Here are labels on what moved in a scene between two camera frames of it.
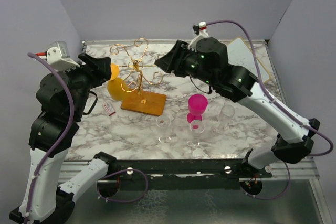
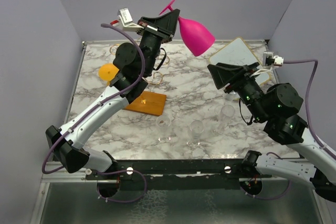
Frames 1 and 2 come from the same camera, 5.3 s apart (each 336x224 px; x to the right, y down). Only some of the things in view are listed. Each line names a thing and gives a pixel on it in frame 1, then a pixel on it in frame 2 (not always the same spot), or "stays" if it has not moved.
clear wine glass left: x=163 y=123 stays
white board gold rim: x=240 y=53 stays
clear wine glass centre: x=197 y=127 stays
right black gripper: x=171 y=62 -> x=223 y=74
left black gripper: x=98 y=68 -> x=166 y=23
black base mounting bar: x=182 y=173 stays
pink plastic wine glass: x=197 y=103 -> x=197 y=38
